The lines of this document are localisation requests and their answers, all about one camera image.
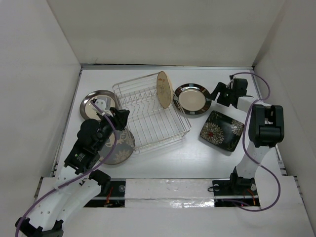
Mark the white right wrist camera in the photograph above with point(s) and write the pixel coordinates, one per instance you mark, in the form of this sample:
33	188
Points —
233	82

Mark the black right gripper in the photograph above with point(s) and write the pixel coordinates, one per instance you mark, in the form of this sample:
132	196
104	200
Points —
220	88

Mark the cream plate black striped rim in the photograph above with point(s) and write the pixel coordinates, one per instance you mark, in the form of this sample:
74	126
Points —
192	99

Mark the silver front table rail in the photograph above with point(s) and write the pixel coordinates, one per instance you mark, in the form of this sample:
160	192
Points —
169	193

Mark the cream plate brown metallic rim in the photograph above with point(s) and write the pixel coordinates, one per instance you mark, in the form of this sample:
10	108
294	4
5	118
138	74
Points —
86	109

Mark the steel wire dish rack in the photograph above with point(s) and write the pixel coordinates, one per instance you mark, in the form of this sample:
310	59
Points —
150	124

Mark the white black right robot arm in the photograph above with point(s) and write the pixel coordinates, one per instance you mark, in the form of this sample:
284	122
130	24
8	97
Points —
264	127

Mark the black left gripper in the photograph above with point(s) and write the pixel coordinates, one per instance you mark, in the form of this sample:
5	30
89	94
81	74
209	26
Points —
120	117

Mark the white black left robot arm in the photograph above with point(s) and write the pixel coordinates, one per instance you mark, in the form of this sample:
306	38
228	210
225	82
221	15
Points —
78	181

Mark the grey plate tree pattern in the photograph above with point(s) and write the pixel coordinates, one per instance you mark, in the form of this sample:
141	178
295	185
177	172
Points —
123	150

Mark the black square floral plate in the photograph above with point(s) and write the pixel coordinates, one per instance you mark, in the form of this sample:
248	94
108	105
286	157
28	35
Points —
222	131

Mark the beige plate leaf pattern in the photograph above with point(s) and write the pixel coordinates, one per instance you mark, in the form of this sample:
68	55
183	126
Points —
164	89

